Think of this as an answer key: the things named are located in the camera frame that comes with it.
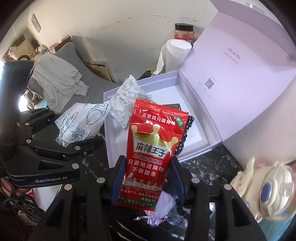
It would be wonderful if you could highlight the white bread-print snack packet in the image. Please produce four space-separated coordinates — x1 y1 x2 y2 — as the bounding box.
55 102 110 147

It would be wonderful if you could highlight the white pastry-print snack packet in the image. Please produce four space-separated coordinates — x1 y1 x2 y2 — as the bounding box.
109 75 152 128

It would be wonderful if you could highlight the red spicy snack packet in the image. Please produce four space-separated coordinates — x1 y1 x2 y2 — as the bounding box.
115 99 189 211

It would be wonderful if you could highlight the black plastic case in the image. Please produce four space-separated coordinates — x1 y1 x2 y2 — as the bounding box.
164 103 182 111

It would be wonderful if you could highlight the black polka-dot hair tie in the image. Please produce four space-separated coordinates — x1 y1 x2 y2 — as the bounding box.
173 114 195 156

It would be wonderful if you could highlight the cream cartoon water bottle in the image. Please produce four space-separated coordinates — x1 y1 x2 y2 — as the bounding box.
230 157 295 222

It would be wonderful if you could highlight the grey cloth garment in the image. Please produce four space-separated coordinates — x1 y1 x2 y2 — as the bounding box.
32 53 89 113

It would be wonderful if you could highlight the grey bed mattress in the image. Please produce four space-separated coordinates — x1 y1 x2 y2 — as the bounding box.
28 41 121 110

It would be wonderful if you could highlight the white toilet paper roll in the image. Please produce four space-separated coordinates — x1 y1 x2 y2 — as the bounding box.
153 39 192 75

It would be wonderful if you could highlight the lavender gift box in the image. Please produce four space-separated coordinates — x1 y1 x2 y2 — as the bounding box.
103 0 296 168

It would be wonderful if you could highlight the lavender drawstring sachet pouch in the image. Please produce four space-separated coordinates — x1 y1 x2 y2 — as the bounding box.
134 191 184 227

